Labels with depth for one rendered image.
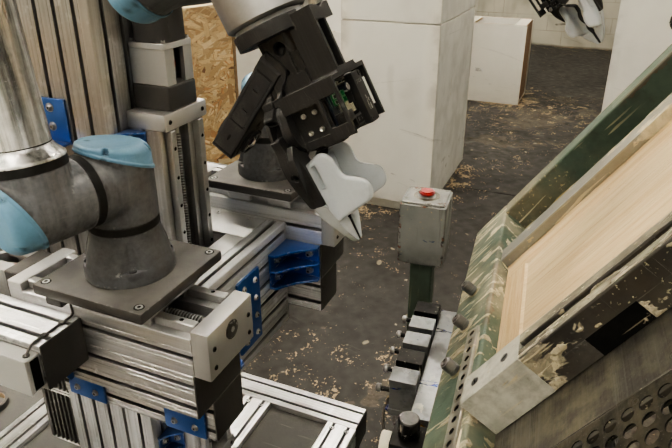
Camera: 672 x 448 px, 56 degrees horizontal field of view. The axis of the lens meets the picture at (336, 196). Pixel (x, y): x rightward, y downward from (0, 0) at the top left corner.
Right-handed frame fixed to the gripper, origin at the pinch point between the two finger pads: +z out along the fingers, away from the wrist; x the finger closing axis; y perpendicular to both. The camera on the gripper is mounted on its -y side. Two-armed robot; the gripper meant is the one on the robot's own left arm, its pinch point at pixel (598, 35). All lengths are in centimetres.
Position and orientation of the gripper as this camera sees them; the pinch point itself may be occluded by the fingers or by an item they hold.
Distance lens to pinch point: 125.5
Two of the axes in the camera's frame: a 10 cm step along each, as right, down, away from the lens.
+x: 5.5, -3.2, -7.8
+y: -6.1, 4.9, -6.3
